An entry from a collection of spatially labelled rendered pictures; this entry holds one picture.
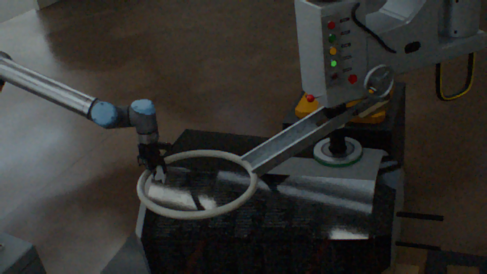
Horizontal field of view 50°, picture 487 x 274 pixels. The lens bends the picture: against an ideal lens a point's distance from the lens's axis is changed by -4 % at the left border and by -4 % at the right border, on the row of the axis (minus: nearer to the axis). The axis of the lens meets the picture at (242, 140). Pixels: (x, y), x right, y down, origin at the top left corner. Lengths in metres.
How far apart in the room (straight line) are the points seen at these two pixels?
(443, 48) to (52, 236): 2.71
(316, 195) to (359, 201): 0.18
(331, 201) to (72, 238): 2.00
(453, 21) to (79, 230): 2.65
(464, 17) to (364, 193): 0.88
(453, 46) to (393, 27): 0.35
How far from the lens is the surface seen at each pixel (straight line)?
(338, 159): 2.35
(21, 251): 2.31
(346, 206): 2.27
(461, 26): 2.51
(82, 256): 3.56
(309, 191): 2.30
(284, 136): 2.32
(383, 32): 2.21
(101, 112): 2.06
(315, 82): 2.20
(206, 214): 1.99
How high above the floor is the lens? 2.16
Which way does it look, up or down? 30 degrees down
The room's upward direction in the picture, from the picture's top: 9 degrees counter-clockwise
